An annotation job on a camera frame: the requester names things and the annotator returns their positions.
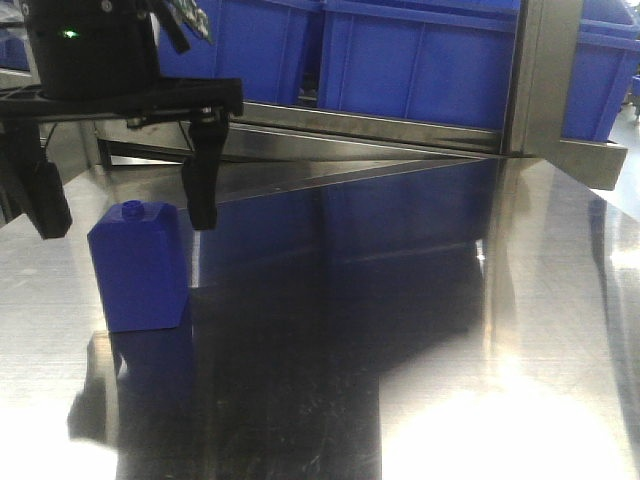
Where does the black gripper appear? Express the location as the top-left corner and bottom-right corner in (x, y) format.
(1, 1), (244, 239)

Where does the blue bottle part without cap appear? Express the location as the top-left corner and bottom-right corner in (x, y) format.
(87, 200), (188, 333)

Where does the stainless steel shelf rack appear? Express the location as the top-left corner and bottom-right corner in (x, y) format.
(0, 0), (628, 221)

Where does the blue plastic bin left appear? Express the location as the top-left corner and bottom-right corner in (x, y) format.
(158, 1), (322, 105)

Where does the blue plastic bin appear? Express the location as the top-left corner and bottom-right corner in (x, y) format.
(158, 1), (322, 105)
(562, 1), (639, 142)
(317, 1), (517, 130)

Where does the blue plastic bin middle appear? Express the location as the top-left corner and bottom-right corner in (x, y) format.
(317, 1), (517, 130)

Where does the blue plastic bin right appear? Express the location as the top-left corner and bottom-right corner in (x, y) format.
(562, 1), (639, 142)

